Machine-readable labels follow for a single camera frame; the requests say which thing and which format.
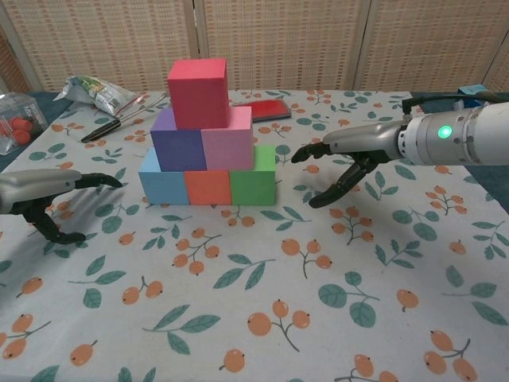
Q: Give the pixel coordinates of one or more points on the bamboo folding screen panel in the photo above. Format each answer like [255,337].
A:
[111,44]
[429,44]
[278,44]
[503,71]

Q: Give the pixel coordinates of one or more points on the floral tablecloth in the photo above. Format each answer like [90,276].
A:
[199,318]

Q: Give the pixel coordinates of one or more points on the purple foam cube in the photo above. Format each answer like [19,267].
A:
[179,149]

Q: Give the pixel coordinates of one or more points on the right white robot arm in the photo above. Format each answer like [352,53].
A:
[461,135]

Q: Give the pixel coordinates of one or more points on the green foam cube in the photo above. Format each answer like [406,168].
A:
[254,183]

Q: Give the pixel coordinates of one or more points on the plastic bag with red caps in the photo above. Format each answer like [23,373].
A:
[18,123]

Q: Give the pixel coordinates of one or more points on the crumpled snack bag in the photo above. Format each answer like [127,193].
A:
[99,93]

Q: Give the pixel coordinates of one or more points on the red foam cube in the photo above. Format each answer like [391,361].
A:
[199,93]

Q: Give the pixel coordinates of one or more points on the red ink stamp pad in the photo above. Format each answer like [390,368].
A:
[270,109]

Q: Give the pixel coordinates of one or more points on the blue cookie box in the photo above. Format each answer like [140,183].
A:
[471,90]

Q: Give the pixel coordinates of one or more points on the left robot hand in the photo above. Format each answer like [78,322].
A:
[36,187]

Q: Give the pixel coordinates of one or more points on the orange foam cube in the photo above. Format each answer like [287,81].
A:
[208,187]

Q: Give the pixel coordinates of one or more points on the light pink foam cube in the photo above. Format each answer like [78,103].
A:
[228,147]

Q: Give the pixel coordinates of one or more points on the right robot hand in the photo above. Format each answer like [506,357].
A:
[358,137]

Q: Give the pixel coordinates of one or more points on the light blue foam cube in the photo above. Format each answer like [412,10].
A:
[163,187]

